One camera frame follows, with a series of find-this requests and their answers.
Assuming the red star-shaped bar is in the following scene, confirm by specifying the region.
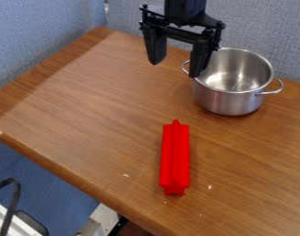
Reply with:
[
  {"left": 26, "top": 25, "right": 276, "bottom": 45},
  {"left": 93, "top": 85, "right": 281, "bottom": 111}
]
[{"left": 160, "top": 120, "right": 190, "bottom": 195}]

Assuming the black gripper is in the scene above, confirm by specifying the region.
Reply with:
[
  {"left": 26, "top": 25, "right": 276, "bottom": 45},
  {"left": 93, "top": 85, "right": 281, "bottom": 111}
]
[{"left": 140, "top": 3, "right": 225, "bottom": 77}]

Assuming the metal pot with handles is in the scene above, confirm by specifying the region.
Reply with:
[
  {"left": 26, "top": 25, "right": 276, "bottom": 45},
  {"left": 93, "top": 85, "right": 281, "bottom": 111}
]
[{"left": 193, "top": 47, "right": 284, "bottom": 116}]

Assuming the white box under table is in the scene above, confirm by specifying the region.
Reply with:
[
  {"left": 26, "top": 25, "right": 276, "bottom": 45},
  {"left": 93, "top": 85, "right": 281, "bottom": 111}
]
[{"left": 79, "top": 204, "right": 118, "bottom": 236}]

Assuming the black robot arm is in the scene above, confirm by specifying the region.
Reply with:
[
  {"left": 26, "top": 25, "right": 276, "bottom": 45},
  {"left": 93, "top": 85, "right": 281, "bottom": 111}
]
[{"left": 140, "top": 0, "right": 226, "bottom": 77}]

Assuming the black cable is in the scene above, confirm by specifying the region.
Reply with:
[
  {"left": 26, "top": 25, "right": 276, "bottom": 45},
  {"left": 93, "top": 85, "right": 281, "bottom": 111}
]
[{"left": 0, "top": 177, "right": 51, "bottom": 236}]

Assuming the white ribbed object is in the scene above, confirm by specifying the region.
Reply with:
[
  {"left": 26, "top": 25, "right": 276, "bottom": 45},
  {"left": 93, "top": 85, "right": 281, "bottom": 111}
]
[{"left": 0, "top": 197, "right": 42, "bottom": 236}]

